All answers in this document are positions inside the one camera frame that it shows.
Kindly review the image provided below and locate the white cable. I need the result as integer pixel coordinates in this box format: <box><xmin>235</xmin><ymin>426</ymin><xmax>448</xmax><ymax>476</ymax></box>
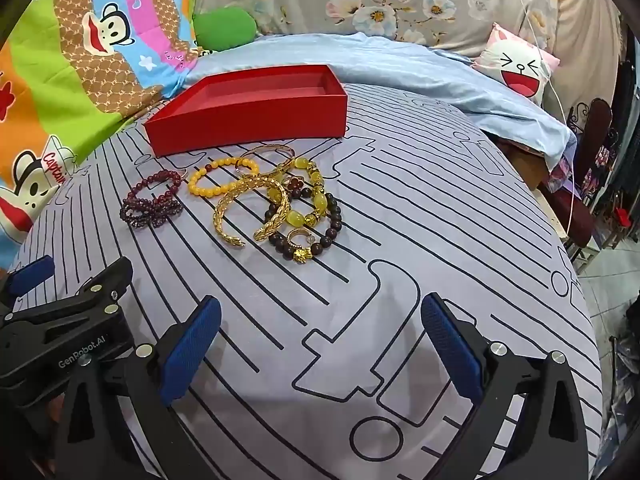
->
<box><xmin>504</xmin><ymin>0</ymin><xmax>577</xmax><ymax>233</ymax></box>

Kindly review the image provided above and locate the dark red bead bracelet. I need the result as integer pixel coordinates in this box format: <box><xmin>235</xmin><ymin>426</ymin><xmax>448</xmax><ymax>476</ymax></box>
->
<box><xmin>131</xmin><ymin>170</ymin><xmax>184</xmax><ymax>202</ymax></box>

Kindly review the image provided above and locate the yellow amber bead bracelet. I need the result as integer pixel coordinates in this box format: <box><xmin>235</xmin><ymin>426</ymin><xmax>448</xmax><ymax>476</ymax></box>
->
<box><xmin>188</xmin><ymin>157</ymin><xmax>261</xmax><ymax>197</ymax></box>

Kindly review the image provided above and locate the red flower charm bracelet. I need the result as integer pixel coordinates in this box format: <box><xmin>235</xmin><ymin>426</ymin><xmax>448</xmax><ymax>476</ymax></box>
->
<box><xmin>283</xmin><ymin>175</ymin><xmax>312</xmax><ymax>197</ymax></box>

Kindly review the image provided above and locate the pink cartoon face cushion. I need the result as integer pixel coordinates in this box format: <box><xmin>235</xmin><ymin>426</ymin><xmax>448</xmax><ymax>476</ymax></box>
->
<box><xmin>472</xmin><ymin>22</ymin><xmax>561</xmax><ymax>107</ymax></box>

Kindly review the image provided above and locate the light blue quilt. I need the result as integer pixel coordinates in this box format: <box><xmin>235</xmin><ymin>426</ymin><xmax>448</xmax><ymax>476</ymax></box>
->
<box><xmin>181</xmin><ymin>32</ymin><xmax>577</xmax><ymax>172</ymax></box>

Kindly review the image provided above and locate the red cardboard box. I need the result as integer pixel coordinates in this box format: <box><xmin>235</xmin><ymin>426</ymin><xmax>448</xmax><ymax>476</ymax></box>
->
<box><xmin>144</xmin><ymin>64</ymin><xmax>348</xmax><ymax>158</ymax></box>

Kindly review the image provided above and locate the cartoon monkey blanket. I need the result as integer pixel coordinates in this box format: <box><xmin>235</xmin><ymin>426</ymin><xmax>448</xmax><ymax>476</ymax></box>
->
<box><xmin>0</xmin><ymin>0</ymin><xmax>202</xmax><ymax>272</ymax></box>

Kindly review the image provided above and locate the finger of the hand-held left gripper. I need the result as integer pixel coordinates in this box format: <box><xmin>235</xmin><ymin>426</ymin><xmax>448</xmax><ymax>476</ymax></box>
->
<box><xmin>0</xmin><ymin>255</ymin><xmax>55</xmax><ymax>306</ymax></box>
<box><xmin>0</xmin><ymin>257</ymin><xmax>135</xmax><ymax>333</ymax></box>

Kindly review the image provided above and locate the large yellow stone bracelet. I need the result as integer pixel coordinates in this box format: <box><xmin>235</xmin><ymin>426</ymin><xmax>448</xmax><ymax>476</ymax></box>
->
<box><xmin>276</xmin><ymin>156</ymin><xmax>332</xmax><ymax>229</ymax></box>

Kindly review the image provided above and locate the gold ring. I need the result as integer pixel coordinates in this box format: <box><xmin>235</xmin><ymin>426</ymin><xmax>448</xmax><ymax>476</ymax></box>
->
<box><xmin>286</xmin><ymin>227</ymin><xmax>316</xmax><ymax>250</ymax></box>

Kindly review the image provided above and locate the small-bead garnet wrap bracelet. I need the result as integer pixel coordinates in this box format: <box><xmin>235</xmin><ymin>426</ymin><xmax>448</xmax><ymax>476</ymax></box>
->
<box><xmin>120</xmin><ymin>193</ymin><xmax>184</xmax><ymax>230</ymax></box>

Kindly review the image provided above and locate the thin gold bangle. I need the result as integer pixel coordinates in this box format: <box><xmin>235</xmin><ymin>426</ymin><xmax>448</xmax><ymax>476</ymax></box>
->
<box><xmin>242</xmin><ymin>143</ymin><xmax>297</xmax><ymax>162</ymax></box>

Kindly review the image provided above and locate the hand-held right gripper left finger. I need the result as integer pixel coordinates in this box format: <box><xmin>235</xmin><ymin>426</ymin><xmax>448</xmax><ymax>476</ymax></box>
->
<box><xmin>52</xmin><ymin>296</ymin><xmax>222</xmax><ymax>480</ymax></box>

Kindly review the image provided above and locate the dark red metal chair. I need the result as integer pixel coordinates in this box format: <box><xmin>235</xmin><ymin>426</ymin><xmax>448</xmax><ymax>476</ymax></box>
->
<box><xmin>542</xmin><ymin>98</ymin><xmax>620</xmax><ymax>252</ymax></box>

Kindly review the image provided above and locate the dark brown bead bracelet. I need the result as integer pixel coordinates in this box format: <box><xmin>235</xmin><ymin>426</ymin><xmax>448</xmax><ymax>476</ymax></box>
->
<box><xmin>264</xmin><ymin>192</ymin><xmax>344</xmax><ymax>264</ymax></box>

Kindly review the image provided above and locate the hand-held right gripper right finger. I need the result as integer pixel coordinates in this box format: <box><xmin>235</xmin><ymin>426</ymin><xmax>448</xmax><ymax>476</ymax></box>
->
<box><xmin>421</xmin><ymin>294</ymin><xmax>591</xmax><ymax>480</ymax></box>

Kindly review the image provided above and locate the green pillow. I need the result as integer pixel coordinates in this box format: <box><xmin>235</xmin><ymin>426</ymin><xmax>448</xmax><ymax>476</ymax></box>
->
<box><xmin>192</xmin><ymin>5</ymin><xmax>258</xmax><ymax>52</ymax></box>

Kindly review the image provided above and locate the beige curtain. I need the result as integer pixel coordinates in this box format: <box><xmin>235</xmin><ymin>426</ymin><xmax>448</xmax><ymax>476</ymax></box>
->
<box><xmin>542</xmin><ymin>0</ymin><xmax>627</xmax><ymax>126</ymax></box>

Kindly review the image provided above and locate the gold chain cuff bracelet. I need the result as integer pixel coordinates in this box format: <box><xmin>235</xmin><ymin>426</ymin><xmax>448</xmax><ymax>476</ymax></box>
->
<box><xmin>253</xmin><ymin>180</ymin><xmax>292</xmax><ymax>242</ymax></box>
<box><xmin>213</xmin><ymin>172</ymin><xmax>289</xmax><ymax>249</ymax></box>

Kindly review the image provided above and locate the striped grey bedsheet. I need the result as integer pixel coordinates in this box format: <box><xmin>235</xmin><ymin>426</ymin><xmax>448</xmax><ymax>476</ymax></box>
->
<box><xmin>10</xmin><ymin>79</ymin><xmax>601</xmax><ymax>480</ymax></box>

